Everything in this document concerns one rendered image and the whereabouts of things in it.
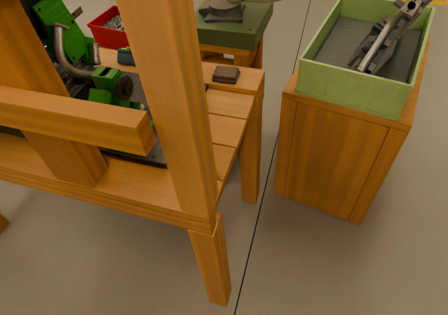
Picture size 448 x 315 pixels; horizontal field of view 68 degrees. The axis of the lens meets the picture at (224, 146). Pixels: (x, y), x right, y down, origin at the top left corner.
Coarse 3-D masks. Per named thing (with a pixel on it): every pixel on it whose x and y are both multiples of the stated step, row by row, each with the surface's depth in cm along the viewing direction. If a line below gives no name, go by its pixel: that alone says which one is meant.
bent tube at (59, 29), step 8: (48, 24) 106; (56, 24) 105; (56, 32) 107; (56, 40) 107; (56, 48) 107; (56, 56) 108; (64, 56) 108; (64, 64) 109; (72, 72) 112; (80, 72) 114; (88, 72) 118
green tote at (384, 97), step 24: (360, 0) 160; (384, 0) 155; (312, 48) 138; (312, 72) 130; (336, 72) 125; (360, 72) 121; (312, 96) 138; (336, 96) 132; (360, 96) 127; (384, 96) 122
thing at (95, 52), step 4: (88, 44) 120; (92, 44) 119; (96, 44) 120; (92, 48) 120; (96, 48) 120; (92, 52) 120; (96, 52) 121; (92, 56) 120; (96, 56) 121; (92, 60) 120; (96, 60) 121; (92, 64) 122; (100, 64) 123
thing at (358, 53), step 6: (426, 0) 121; (432, 0) 120; (420, 6) 124; (402, 24) 130; (396, 30) 131; (390, 36) 133; (366, 42) 138; (360, 48) 140; (354, 54) 143; (360, 54) 135; (354, 60) 139
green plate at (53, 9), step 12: (48, 0) 107; (60, 0) 111; (36, 12) 103; (48, 12) 107; (60, 12) 111; (72, 24) 115; (48, 36) 111; (72, 36) 115; (48, 48) 116; (72, 48) 115; (84, 48) 120; (72, 60) 115
